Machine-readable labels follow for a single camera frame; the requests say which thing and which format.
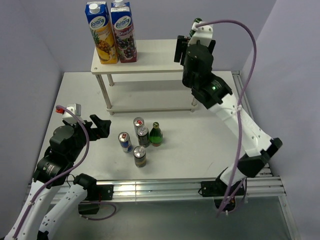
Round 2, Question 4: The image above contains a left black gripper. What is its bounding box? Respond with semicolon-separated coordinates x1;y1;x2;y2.
64;113;111;161

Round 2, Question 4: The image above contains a green bottle with label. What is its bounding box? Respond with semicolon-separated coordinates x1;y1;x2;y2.
186;17;203;39

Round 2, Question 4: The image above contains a plain green glass bottle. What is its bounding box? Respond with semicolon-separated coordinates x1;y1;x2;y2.
149;122;163;147

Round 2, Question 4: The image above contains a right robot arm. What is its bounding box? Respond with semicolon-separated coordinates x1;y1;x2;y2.
174;35;283;195

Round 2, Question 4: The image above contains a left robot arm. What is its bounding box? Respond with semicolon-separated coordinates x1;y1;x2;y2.
5;114;112;240

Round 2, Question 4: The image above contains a white two-tier shelf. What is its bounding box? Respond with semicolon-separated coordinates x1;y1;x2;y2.
91;39;198;115

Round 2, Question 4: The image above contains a blue red bull can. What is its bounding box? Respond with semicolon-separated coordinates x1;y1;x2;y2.
118;132;133;153

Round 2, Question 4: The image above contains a red bull can rear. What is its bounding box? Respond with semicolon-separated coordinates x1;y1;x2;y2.
133;117;145;136

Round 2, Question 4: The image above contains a black energy can middle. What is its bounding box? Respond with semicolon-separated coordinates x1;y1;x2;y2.
137;125;150;148

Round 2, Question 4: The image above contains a black energy can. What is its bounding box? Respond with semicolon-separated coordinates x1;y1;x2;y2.
133;145;147;168
137;125;150;148

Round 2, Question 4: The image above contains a black energy can front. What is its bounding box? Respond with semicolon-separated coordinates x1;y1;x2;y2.
133;145;147;168

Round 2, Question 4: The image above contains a grape juice carton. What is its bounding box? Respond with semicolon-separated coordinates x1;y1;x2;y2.
110;0;137;63

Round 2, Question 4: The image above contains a pineapple juice carton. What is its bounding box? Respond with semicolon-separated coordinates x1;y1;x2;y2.
85;1;118;64

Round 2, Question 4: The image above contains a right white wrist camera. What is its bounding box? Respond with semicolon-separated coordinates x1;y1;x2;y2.
188;25;213;47

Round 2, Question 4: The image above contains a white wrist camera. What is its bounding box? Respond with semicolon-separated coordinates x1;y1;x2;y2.
55;103;84;125
188;25;213;47

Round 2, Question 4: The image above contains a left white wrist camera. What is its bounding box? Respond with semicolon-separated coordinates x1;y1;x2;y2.
55;103;84;125

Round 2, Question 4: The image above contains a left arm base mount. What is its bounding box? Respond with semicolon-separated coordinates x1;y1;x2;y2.
78;184;114;216

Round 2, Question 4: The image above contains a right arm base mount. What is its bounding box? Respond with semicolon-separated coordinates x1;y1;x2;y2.
198;179;248;214

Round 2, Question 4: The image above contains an aluminium right rail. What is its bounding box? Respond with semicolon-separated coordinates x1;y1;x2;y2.
231;71;273;178

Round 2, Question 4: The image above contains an aluminium rail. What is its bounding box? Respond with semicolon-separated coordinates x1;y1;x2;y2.
231;71;273;178
97;176;286;203

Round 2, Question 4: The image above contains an aluminium front rail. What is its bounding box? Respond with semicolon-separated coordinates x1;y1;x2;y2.
97;176;286;203

